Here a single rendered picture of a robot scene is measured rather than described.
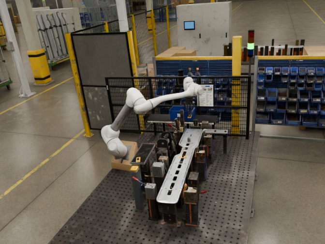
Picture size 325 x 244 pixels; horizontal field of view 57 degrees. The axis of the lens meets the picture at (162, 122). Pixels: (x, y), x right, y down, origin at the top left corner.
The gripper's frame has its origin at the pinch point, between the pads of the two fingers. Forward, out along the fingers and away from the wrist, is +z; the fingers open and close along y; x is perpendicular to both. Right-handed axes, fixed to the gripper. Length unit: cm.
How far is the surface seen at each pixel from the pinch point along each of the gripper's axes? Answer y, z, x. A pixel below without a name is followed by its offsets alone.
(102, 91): -192, 35, 168
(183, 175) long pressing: 7, 29, -80
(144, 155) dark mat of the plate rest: -31, 13, -74
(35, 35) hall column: -569, -24, 513
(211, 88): 18, -11, 54
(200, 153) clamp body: 18, 25, -44
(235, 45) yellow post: 46, -63, 57
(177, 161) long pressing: -4, 29, -57
